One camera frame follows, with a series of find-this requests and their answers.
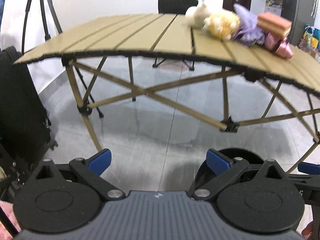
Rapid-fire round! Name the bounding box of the pink satin bonnet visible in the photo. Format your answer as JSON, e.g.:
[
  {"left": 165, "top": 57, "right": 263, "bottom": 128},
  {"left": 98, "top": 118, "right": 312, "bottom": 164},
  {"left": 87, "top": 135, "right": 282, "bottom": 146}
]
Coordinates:
[{"left": 263, "top": 33, "right": 293, "bottom": 59}]

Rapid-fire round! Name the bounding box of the purple fabric pouch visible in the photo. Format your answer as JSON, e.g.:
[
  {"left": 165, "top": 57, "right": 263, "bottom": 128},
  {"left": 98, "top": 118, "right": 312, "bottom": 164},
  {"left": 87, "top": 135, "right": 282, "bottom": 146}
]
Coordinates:
[{"left": 233, "top": 3, "right": 265, "bottom": 47}]

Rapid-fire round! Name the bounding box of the white yellow plush toy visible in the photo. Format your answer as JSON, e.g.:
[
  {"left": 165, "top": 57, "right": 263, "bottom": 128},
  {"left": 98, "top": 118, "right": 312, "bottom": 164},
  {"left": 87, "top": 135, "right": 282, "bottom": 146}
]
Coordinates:
[{"left": 185, "top": 3, "right": 240, "bottom": 41}]

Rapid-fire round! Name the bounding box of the orange layered sponge block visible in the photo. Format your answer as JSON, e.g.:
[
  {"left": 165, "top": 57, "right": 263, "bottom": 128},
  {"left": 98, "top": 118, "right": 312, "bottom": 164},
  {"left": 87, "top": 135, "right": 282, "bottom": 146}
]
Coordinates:
[{"left": 257, "top": 12, "right": 292, "bottom": 39}]

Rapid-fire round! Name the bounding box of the black round trash bin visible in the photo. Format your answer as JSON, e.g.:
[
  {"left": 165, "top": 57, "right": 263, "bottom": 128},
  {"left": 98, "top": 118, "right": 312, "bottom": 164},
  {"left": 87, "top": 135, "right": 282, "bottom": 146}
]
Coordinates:
[{"left": 194, "top": 148, "right": 264, "bottom": 189}]

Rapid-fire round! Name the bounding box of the black suitcase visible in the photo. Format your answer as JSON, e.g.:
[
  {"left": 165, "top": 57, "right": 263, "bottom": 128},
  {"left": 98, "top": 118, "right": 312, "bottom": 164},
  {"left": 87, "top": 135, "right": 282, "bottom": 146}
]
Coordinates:
[{"left": 1, "top": 46, "right": 57, "bottom": 168}]

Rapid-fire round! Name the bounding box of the folding camping table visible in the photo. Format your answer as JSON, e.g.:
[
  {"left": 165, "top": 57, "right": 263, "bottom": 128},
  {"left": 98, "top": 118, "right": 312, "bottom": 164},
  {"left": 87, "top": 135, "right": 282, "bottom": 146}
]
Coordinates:
[{"left": 19, "top": 14, "right": 319, "bottom": 171}]

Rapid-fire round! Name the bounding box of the black folding chair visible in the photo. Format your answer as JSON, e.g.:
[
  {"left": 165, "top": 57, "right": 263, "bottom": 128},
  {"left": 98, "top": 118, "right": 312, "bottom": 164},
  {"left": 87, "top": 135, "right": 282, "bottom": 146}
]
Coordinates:
[{"left": 152, "top": 0, "right": 199, "bottom": 71}]

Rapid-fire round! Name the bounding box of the grey refrigerator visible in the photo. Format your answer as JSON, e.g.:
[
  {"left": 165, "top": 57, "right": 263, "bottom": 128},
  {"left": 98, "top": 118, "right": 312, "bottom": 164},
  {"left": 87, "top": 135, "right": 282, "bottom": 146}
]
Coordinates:
[{"left": 281, "top": 0, "right": 319, "bottom": 46}]

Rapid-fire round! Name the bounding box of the black camera tripod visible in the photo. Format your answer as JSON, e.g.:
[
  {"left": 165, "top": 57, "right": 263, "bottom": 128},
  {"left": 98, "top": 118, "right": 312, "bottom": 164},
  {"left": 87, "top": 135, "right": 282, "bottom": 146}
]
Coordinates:
[{"left": 21, "top": 0, "right": 104, "bottom": 119}]

